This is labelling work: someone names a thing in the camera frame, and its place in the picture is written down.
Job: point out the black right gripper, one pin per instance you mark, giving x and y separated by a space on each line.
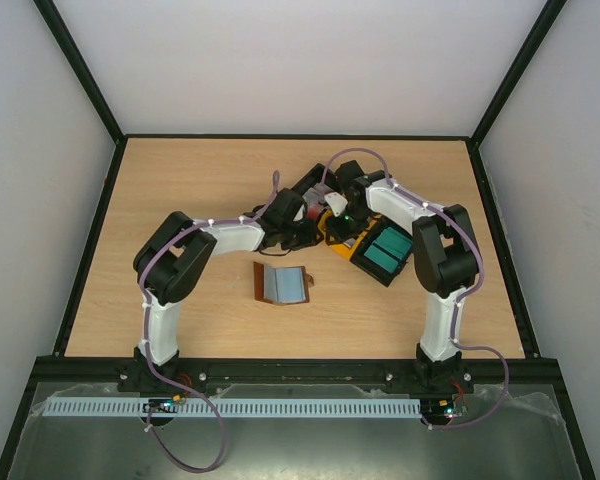
337 232

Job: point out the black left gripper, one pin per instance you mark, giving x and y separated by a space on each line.
310 238

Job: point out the brown leather card holder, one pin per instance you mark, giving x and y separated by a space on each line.
281 286

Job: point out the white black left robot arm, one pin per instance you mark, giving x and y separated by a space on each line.
171 262

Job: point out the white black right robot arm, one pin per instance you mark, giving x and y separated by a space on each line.
446 258

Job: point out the red white card stack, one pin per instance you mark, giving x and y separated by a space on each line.
314 199

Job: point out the teal card stack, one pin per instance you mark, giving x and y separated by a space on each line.
389 250

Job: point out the black left tray compartment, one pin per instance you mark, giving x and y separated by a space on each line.
317 175

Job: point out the black tray compartment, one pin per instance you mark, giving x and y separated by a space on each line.
317 175
367 266

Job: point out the yellow middle tray compartment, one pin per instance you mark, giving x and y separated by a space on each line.
347 248

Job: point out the black right tray compartment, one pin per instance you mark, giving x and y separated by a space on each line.
367 266

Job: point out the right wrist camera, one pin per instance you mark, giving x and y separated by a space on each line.
336 202

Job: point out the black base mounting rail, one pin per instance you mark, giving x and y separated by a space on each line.
391 376

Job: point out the light blue slotted cable duct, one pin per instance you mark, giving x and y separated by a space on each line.
234 408

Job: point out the black metal cage frame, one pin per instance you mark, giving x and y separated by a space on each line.
532 368

